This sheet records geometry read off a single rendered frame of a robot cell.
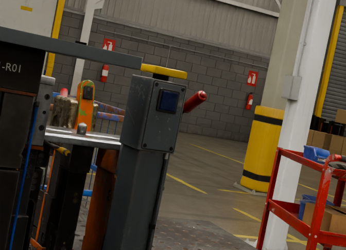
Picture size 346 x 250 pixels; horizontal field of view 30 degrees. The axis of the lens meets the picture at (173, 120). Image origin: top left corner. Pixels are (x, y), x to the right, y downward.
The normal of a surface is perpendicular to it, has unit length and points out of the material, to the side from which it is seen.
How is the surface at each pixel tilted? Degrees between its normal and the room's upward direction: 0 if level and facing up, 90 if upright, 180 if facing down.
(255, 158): 90
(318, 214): 90
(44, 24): 90
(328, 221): 90
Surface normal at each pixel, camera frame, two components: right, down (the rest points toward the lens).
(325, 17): 0.42, 0.13
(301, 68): -0.89, -0.15
